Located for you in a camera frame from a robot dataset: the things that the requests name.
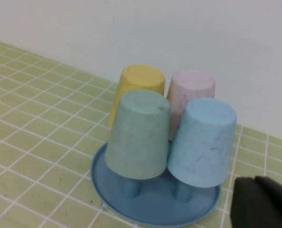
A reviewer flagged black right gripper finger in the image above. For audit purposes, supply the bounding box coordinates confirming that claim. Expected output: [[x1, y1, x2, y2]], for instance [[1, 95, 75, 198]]
[[230, 175, 282, 228]]

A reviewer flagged light blue plastic cup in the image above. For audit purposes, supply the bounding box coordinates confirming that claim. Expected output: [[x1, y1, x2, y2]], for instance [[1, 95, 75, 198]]
[[167, 98, 238, 188]]

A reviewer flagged blue cup stand with pegs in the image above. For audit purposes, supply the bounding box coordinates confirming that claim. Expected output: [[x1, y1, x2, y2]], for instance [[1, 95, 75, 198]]
[[90, 140, 222, 226]]

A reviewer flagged pink plastic cup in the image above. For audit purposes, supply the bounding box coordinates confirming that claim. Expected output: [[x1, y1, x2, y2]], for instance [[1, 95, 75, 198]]
[[166, 70, 216, 142]]

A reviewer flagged mint green plastic cup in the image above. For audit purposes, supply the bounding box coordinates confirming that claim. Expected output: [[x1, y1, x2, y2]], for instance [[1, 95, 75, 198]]
[[104, 89, 171, 180]]

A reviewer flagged yellow plastic cup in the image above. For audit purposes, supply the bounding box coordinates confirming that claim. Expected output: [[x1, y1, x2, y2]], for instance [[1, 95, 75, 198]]
[[107, 63, 166, 129]]

